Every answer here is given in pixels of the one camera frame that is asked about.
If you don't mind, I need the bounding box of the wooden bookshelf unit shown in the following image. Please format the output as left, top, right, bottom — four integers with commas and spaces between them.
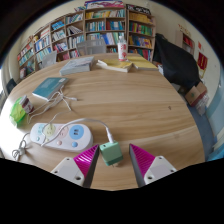
16, 0, 157, 81

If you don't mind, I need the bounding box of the red wall hanging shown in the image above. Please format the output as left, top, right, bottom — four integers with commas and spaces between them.
197, 51, 208, 71

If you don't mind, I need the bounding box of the black cloth cover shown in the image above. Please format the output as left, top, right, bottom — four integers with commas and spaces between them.
152, 33, 201, 90

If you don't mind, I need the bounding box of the white charging cable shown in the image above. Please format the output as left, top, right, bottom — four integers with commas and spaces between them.
26, 87, 116, 148

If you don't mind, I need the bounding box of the narrow grey mesh chair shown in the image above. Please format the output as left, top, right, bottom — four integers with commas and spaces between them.
41, 50, 58, 69

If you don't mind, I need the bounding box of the flat yellow book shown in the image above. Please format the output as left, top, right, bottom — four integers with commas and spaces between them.
128, 54, 159, 72

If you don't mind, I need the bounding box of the small wooden wall shelf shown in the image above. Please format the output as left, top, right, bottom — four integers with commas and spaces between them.
175, 30, 195, 54

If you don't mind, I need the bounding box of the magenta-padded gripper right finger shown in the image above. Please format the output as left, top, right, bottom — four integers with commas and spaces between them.
129, 143, 178, 188

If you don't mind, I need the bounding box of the small green charger block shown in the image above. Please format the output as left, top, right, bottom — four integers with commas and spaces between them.
99, 141, 124, 167

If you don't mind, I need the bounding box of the clear bottle with red label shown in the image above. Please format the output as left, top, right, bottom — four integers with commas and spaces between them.
117, 35, 129, 62

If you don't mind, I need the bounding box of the teal book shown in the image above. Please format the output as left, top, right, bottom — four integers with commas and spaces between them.
31, 76, 70, 101

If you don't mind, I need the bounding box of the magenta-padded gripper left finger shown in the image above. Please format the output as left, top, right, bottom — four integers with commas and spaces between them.
50, 144, 101, 189

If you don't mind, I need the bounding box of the grey book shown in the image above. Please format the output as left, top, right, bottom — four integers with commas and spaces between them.
59, 55, 96, 77

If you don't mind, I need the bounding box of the green plastic bag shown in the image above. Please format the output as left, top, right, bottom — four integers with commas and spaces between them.
9, 97, 28, 128

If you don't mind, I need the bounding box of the white power strip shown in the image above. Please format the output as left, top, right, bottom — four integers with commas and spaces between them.
29, 122, 94, 153

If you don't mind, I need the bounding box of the dark blue chair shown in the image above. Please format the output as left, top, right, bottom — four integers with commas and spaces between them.
5, 78, 18, 96

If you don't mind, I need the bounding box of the white power strip cord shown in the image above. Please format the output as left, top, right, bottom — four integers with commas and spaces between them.
11, 132, 32, 162

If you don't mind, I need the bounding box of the thick yellow book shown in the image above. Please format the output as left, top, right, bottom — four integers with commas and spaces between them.
95, 58, 134, 74

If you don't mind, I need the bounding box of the brown cardboard box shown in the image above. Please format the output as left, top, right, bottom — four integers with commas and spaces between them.
184, 81, 209, 108

